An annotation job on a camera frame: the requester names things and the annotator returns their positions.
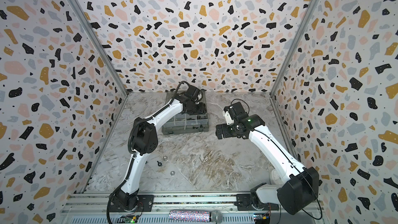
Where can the clear plastic compartment organizer box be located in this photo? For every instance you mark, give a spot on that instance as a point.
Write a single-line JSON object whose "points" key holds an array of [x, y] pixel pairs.
{"points": [[186, 123]]}

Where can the left corner aluminium post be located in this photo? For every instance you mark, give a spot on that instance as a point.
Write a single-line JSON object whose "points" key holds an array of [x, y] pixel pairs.
{"points": [[96, 43]]}

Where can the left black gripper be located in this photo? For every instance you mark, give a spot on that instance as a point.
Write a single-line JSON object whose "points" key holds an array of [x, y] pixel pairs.
{"points": [[202, 108]]}

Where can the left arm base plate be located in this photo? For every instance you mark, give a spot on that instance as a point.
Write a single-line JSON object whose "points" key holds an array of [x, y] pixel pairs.
{"points": [[123, 203]]}

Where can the white square clock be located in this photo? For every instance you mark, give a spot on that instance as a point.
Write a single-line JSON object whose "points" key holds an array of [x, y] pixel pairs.
{"points": [[273, 175]]}

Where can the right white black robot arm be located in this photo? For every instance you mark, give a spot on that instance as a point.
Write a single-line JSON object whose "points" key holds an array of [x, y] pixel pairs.
{"points": [[294, 186]]}

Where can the corner aluminium post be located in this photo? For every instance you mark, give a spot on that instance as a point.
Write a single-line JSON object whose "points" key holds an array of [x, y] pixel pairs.
{"points": [[300, 32], [96, 43]]}

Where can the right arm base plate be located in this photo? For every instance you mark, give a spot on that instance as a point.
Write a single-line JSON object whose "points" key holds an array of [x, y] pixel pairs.
{"points": [[247, 202]]}

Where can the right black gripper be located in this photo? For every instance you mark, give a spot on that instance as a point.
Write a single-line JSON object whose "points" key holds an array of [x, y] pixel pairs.
{"points": [[224, 129]]}

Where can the aluminium front rail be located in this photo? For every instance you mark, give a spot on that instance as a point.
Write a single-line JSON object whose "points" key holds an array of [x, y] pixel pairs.
{"points": [[224, 207]]}

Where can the right corner aluminium post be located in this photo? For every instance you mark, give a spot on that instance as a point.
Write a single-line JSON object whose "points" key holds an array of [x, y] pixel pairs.
{"points": [[300, 32]]}

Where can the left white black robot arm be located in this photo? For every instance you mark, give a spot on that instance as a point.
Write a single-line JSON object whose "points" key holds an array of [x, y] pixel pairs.
{"points": [[143, 140]]}

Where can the glitter handheld microphone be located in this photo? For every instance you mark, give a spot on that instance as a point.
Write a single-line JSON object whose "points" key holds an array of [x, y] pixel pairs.
{"points": [[196, 216]]}

